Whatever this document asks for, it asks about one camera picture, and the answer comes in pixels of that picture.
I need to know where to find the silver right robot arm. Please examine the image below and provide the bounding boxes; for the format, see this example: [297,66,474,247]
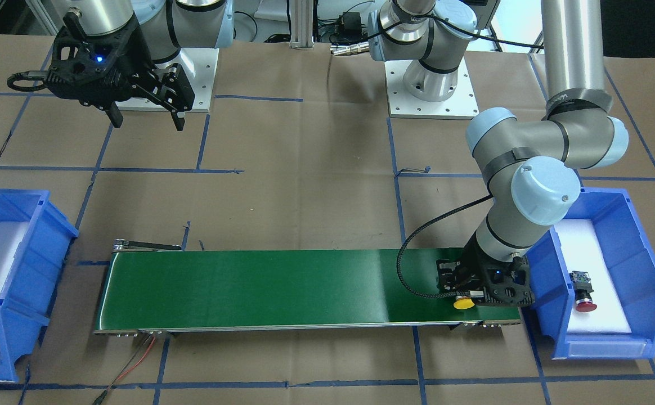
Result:
[42,1,234,131]

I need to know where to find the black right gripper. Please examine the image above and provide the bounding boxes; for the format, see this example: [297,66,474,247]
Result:
[44,12,195,131]

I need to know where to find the blue destination bin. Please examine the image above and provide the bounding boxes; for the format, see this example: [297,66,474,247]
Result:
[0,189,78,382]

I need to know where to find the yellow mushroom push button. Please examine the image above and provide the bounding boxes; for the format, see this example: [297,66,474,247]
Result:
[453,288,485,310]

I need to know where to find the red black conveyor wires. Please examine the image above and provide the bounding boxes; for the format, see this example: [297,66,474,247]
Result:
[92,333,156,405]

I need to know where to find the white foam pad source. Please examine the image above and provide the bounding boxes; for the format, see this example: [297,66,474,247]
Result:
[554,219,631,334]

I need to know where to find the green conveyor belt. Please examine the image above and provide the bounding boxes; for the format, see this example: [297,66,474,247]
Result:
[94,249,521,335]

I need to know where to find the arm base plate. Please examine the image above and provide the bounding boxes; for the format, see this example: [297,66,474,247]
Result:
[384,60,479,120]
[115,47,219,113]

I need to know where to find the red mushroom push button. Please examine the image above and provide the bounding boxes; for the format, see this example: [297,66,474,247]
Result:
[569,270,598,313]

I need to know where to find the blue source bin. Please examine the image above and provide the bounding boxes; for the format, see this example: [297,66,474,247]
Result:
[527,187,655,359]

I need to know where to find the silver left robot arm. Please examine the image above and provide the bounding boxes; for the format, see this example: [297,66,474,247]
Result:
[367,1,629,306]

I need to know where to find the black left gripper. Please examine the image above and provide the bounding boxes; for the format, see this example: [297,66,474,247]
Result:
[437,236,535,307]

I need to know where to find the aluminium frame post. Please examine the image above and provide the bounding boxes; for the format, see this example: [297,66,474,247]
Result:
[287,1,317,49]

